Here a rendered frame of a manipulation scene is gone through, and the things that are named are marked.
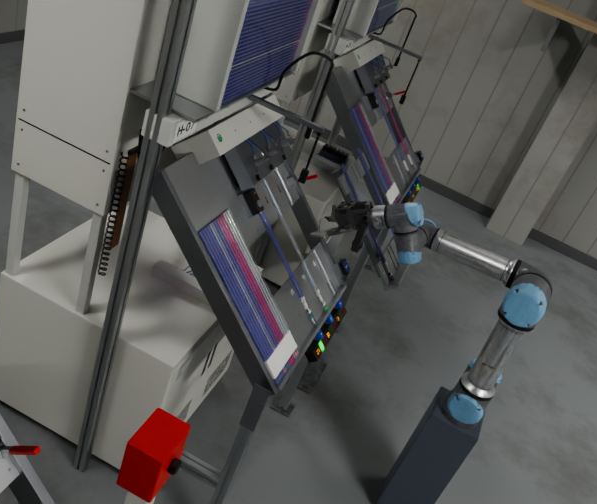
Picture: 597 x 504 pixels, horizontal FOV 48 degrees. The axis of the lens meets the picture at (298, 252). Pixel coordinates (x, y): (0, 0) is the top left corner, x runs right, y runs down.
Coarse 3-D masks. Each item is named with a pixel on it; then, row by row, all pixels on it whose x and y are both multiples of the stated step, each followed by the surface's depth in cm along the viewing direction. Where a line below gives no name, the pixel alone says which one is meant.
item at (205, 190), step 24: (168, 168) 179; (192, 168) 188; (216, 168) 199; (192, 192) 185; (216, 192) 195; (240, 192) 207; (264, 192) 219; (288, 192) 234; (192, 216) 182; (216, 216) 192; (240, 216) 203
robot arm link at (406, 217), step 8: (384, 208) 207; (392, 208) 206; (400, 208) 205; (408, 208) 204; (416, 208) 203; (384, 216) 206; (392, 216) 205; (400, 216) 204; (408, 216) 203; (416, 216) 203; (392, 224) 207; (400, 224) 205; (408, 224) 205; (416, 224) 204; (400, 232) 206
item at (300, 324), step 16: (320, 256) 242; (304, 272) 228; (320, 272) 238; (288, 288) 216; (304, 288) 225; (320, 288) 235; (336, 288) 246; (288, 304) 213; (320, 304) 231; (288, 320) 211; (304, 320) 219; (304, 336) 217
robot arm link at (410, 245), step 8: (408, 232) 206; (416, 232) 207; (424, 232) 214; (400, 240) 207; (408, 240) 206; (416, 240) 207; (424, 240) 213; (400, 248) 208; (408, 248) 207; (416, 248) 208; (400, 256) 210; (408, 256) 208; (416, 256) 208; (408, 264) 210
